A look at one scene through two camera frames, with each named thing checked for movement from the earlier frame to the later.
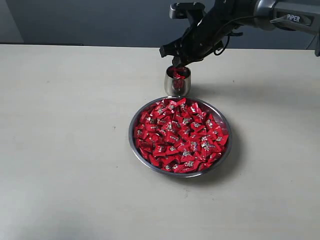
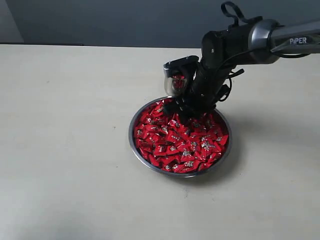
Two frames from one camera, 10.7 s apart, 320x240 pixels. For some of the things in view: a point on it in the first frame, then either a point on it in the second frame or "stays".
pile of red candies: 179,135 stays
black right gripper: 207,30 to 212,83
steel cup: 177,81 stays
